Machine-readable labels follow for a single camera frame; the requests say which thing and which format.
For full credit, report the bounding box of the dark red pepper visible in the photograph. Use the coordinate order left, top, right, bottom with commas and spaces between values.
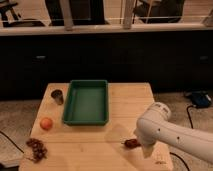
123, 139, 140, 149

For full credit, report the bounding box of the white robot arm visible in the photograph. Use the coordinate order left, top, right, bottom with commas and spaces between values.
134, 102, 213, 164

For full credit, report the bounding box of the green plastic tray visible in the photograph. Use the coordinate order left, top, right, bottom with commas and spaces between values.
62, 80, 109, 126

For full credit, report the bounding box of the blue power adapter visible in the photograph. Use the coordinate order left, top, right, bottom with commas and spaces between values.
190, 92, 212, 108

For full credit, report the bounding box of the orange fruit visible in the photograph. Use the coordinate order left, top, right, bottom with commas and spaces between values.
40, 117, 53, 130

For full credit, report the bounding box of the small metal cup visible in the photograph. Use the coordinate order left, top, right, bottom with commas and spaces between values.
51, 89, 64, 105

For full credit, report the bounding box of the dark grape bunch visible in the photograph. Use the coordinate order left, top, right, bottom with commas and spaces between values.
26, 138, 47, 163

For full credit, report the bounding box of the black cable right floor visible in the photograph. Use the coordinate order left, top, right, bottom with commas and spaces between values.
169, 104, 201, 171

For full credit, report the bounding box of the black cable floor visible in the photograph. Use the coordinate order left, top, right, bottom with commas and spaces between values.
0, 130, 26, 155
169, 104, 201, 171

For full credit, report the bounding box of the black cable left floor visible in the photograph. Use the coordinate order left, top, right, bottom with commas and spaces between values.
0, 130, 26, 155

